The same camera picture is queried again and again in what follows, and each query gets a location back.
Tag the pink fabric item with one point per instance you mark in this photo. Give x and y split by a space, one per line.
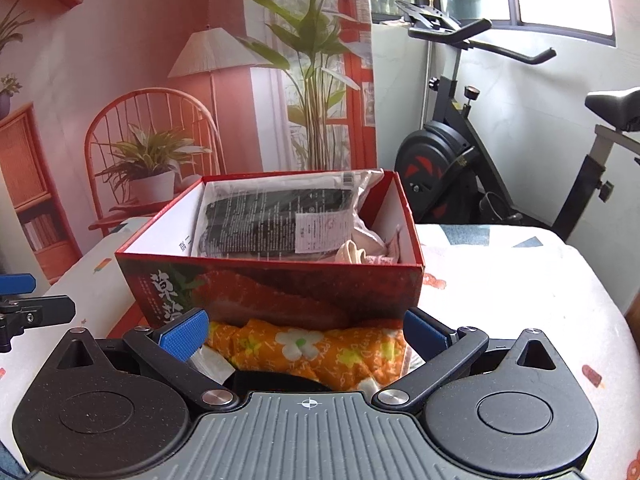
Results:
385 247

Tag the cream socks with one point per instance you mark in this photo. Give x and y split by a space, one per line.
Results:
352 252

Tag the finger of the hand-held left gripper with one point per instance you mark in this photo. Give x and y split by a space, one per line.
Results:
45 310
17 283

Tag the white mesh cloth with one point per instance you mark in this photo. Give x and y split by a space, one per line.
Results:
212 365

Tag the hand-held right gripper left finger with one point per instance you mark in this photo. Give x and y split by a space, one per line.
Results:
182 332

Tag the red strawberry print cardboard box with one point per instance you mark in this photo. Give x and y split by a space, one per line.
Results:
300 290

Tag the metal pole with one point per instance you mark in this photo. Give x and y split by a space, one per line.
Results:
430 60

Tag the black exercise bike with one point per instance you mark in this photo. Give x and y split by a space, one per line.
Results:
430 160

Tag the black garment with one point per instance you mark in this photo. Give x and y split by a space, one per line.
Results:
270 220

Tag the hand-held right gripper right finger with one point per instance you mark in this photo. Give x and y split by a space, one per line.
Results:
425 332

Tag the orange floral quilted cloth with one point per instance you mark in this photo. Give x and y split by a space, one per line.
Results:
310 355

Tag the brown wooden panel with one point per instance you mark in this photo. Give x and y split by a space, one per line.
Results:
634 315

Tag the printed room scene backdrop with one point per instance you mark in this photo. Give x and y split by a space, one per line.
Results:
150 35

